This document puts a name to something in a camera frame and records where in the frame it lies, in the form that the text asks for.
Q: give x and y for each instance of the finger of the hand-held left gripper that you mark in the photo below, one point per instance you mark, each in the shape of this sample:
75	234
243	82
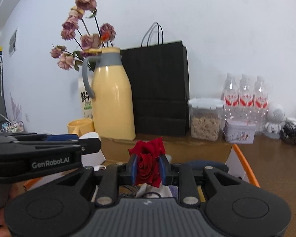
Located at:
61	137
91	146

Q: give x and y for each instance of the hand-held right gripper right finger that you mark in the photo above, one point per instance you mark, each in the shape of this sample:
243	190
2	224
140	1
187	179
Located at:
163	170

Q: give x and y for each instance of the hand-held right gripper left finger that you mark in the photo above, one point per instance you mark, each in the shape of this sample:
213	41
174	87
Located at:
134	170

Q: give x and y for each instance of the red rose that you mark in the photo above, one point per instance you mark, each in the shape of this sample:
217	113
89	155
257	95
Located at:
148	163

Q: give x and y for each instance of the white cloth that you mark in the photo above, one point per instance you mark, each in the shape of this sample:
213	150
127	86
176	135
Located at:
162	191

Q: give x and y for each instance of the purple woven cloth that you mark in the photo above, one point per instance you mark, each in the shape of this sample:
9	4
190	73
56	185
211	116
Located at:
174	192

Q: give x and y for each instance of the red cardboard box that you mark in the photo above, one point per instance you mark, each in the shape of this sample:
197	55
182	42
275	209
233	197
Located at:
199	150

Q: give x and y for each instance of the dark zip pouch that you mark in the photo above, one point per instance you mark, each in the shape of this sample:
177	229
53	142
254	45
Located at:
207	164

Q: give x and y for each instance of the person's left hand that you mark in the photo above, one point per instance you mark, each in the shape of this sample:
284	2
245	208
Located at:
2	214

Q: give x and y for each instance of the yellow mug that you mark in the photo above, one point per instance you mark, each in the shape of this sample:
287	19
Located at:
80	128

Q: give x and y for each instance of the milk carton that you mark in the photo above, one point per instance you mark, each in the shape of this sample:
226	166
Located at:
86	98

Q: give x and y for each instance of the yellow thermos jug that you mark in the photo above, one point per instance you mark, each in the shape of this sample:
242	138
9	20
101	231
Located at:
113	103

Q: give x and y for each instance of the clear container of seeds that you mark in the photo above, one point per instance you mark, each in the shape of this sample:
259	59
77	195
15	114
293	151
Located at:
204	123

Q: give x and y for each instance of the black paper bag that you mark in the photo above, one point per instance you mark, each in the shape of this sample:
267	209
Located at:
160	86

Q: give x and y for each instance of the white metal tin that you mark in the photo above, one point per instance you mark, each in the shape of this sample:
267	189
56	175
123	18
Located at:
239	132

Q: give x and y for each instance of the dried pink rose bouquet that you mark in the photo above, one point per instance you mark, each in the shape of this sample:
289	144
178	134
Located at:
88	40

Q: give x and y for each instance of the water bottle red label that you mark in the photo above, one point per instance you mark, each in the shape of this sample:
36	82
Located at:
260	97
246	95
230	93

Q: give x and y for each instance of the white robot toy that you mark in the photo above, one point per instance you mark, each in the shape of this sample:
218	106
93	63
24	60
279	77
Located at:
275	114

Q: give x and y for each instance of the small wall picture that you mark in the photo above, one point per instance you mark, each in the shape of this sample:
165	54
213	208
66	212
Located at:
12	42

